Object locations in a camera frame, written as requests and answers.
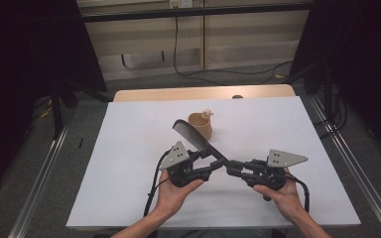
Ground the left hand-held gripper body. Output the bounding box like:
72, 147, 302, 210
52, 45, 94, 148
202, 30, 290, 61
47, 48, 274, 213
159, 141, 212, 188

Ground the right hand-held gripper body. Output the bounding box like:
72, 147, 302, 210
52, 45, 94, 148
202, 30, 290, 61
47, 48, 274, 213
241, 149, 310, 201

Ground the black kitchen cleaver knife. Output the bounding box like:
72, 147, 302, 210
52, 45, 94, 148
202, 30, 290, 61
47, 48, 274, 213
172, 118, 234, 168

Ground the person's left hand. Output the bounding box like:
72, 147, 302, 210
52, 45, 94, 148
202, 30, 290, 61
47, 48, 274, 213
157, 169, 204, 219

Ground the person's right hand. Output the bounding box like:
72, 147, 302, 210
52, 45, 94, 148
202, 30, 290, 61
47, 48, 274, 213
252, 168, 307, 222

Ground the tan cup with rim figure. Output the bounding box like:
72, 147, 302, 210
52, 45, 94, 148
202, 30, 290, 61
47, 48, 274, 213
187, 108, 214, 141

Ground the white table board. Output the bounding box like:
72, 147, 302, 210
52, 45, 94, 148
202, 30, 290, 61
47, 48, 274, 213
65, 96, 361, 230

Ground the light wooden table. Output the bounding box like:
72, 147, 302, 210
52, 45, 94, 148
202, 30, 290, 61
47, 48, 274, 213
112, 83, 297, 103

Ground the black metal stand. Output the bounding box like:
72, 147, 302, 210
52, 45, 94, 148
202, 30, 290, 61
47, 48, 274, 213
50, 78, 80, 140
304, 62, 335, 123

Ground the dark curtain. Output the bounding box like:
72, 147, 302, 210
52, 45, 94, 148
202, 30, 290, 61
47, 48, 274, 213
0, 0, 108, 199
289, 0, 381, 165

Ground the black horizontal bar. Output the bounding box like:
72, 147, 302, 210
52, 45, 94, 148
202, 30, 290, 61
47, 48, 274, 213
78, 2, 316, 24

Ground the left hand-held gripper cable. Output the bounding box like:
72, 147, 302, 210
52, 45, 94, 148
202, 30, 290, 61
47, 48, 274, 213
143, 149, 175, 218

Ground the hand-held gripper cable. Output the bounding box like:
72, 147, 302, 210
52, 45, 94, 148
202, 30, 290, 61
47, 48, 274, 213
143, 149, 175, 218
286, 174, 311, 213

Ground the right hand-held gripper cable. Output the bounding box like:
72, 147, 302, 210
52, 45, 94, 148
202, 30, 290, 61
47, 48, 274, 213
286, 174, 311, 213

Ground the aluminium floor rail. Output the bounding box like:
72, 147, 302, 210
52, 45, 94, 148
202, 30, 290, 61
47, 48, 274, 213
307, 95, 381, 238
8, 122, 70, 238

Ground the bundle of black floor cables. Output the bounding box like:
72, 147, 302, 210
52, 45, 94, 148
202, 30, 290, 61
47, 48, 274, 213
314, 84, 349, 140

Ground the long black power cable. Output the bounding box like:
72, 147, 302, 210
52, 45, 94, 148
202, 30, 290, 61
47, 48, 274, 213
173, 16, 294, 85

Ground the white wall outlet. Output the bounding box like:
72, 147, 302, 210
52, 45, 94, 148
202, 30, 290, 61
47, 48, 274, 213
169, 0, 193, 9

